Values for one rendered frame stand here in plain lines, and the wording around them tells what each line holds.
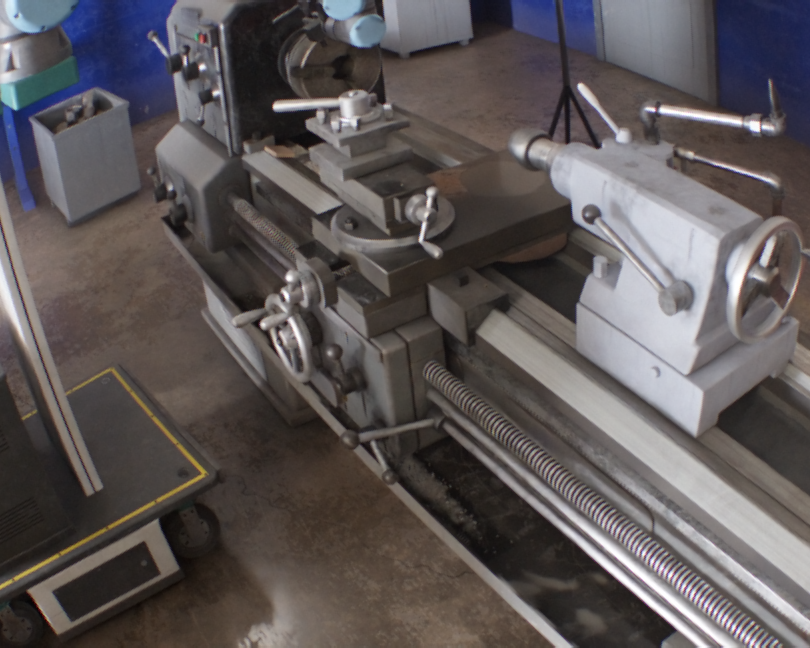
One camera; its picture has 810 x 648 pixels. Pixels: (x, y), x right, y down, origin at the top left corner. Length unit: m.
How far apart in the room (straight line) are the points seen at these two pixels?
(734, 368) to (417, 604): 1.16
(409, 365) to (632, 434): 0.54
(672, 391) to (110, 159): 3.57
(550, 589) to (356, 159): 0.96
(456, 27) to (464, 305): 4.73
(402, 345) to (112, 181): 3.05
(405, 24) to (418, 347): 4.46
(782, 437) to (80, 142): 3.68
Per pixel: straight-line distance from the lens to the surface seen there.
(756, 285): 1.42
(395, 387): 1.84
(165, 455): 2.41
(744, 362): 1.51
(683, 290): 1.44
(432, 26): 6.24
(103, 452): 2.50
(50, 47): 1.76
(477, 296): 1.77
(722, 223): 1.44
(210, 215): 2.71
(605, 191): 1.57
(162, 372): 3.30
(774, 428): 1.72
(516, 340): 1.70
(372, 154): 1.92
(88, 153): 4.55
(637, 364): 1.55
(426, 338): 1.82
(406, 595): 2.35
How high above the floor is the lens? 1.82
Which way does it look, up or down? 34 degrees down
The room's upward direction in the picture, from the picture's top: 6 degrees counter-clockwise
